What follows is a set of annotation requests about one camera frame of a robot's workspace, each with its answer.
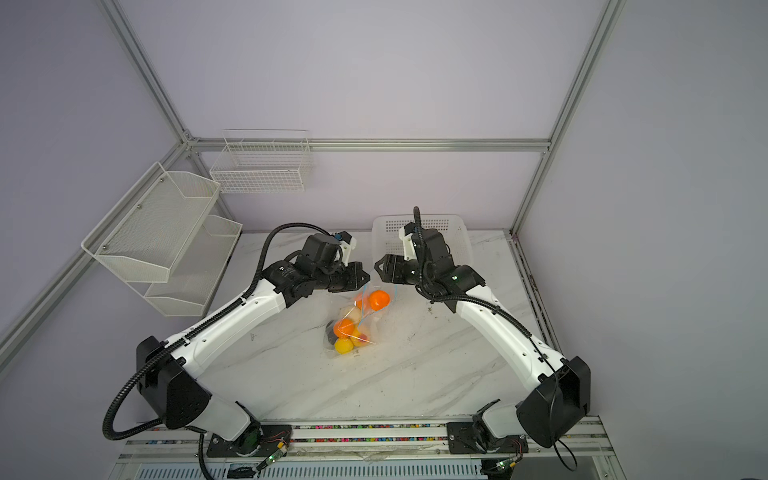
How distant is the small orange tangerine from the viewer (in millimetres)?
816

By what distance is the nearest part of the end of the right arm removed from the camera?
53 centimetres

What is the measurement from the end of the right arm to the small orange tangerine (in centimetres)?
16
